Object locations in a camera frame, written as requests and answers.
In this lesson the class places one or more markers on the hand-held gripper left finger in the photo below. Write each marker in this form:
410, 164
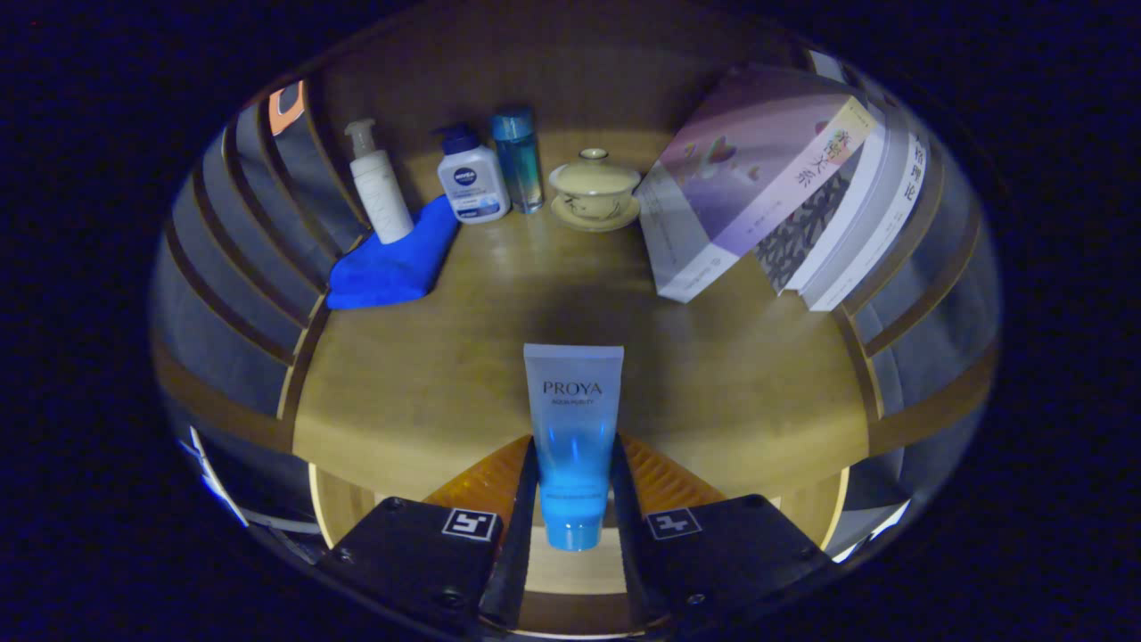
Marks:
521, 535

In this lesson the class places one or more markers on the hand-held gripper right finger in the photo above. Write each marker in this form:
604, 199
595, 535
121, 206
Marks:
624, 535

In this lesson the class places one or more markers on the blue cleanser tube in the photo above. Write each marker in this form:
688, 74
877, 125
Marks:
573, 419

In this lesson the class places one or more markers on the wooden countertop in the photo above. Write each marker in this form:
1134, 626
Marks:
446, 374

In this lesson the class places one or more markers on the brown wooden cabinet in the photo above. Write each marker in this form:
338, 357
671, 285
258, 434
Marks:
535, 62

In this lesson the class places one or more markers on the blue folded cloth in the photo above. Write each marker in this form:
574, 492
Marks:
392, 267

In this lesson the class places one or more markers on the beige lidded teacup with saucer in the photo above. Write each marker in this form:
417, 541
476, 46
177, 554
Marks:
593, 187

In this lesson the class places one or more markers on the grey patterned book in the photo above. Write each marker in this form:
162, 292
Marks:
802, 232

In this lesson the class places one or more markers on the white bottle with blue cap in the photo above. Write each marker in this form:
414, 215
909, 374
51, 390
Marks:
472, 183

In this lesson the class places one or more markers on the white pump bottle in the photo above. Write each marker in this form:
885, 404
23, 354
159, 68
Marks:
383, 196

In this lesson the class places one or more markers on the teal translucent bottle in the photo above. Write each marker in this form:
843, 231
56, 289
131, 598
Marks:
520, 165

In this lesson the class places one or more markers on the purple cover book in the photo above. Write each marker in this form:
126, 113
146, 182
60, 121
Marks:
758, 152

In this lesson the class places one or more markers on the thick white book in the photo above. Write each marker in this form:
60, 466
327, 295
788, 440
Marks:
891, 205

